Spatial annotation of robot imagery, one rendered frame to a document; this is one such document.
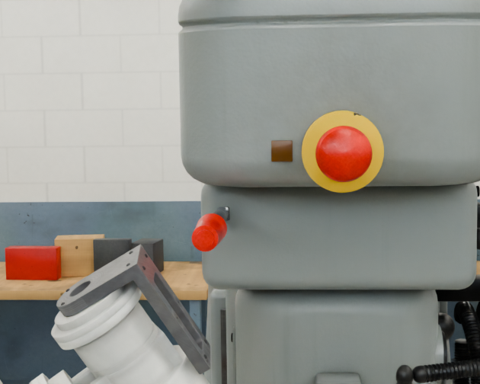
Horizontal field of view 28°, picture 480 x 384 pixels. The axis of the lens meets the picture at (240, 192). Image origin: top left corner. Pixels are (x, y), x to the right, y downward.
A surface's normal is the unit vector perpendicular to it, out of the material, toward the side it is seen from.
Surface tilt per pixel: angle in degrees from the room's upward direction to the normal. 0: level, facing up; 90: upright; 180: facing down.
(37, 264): 90
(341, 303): 68
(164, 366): 72
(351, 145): 86
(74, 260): 90
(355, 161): 92
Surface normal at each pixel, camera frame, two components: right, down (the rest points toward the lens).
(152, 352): 0.63, -0.17
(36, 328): -0.07, 0.11
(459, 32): 0.22, 0.11
